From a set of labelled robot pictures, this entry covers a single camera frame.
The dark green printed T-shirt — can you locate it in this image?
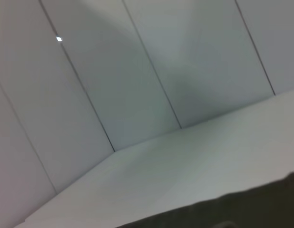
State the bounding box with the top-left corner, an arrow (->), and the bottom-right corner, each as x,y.
118,171 -> 294,228

